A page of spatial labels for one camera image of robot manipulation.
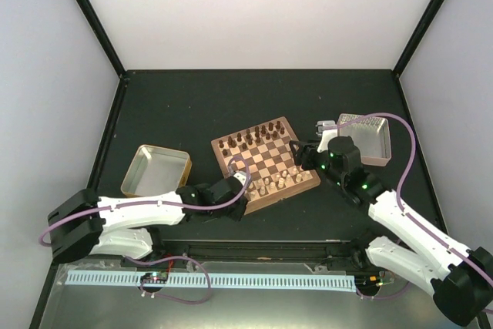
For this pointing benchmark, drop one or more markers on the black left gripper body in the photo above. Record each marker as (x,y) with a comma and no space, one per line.
(236,214)

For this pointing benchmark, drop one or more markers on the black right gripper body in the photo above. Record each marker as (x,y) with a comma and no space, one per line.
(310,164)

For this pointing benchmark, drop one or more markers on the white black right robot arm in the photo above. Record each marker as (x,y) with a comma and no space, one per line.
(458,279)

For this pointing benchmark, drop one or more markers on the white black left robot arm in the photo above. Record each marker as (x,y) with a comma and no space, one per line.
(88,224)

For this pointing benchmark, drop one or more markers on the light chess pieces pile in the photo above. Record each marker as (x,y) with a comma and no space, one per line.
(279,182)

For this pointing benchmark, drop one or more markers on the wooden chess board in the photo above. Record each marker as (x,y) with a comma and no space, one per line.
(243,161)

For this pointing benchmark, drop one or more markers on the dark chess pieces row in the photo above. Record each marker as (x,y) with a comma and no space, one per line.
(270,138)

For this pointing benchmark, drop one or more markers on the pink plastic bin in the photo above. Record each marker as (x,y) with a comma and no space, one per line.
(372,137)

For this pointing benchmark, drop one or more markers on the metal tray yellow rim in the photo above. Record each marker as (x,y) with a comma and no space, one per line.
(155,170)

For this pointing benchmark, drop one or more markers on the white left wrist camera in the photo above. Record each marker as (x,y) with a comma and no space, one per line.
(243,177)

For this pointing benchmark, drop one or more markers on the light blue slotted cable duct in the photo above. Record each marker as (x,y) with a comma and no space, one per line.
(152,279)

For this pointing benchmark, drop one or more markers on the black mounting rail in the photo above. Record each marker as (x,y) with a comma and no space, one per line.
(337,255)

